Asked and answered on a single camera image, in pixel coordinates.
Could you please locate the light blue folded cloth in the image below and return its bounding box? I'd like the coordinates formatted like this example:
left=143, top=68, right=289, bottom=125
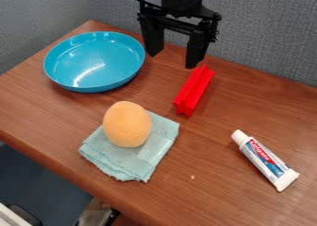
left=79, top=112, right=179, bottom=182

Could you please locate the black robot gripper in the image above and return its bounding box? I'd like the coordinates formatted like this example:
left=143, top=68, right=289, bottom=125
left=138, top=0, right=222, bottom=69

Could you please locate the white Colgate toothpaste tube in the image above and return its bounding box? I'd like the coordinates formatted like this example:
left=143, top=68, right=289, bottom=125
left=231, top=130, right=300, bottom=192

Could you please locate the yellow foam ball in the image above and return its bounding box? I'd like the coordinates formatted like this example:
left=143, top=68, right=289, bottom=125
left=103, top=101, right=152, bottom=147

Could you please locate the white object at corner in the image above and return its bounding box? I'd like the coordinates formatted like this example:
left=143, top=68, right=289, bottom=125
left=0, top=203, right=31, bottom=226

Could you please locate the blue plastic plate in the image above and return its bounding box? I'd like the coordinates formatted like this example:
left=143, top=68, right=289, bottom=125
left=43, top=31, right=144, bottom=93

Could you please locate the red star-shaped block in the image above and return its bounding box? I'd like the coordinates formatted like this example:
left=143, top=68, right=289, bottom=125
left=174, top=64, right=215, bottom=117

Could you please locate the grey table leg bracket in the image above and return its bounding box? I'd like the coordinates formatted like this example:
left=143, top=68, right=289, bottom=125
left=74, top=197, right=120, bottom=226

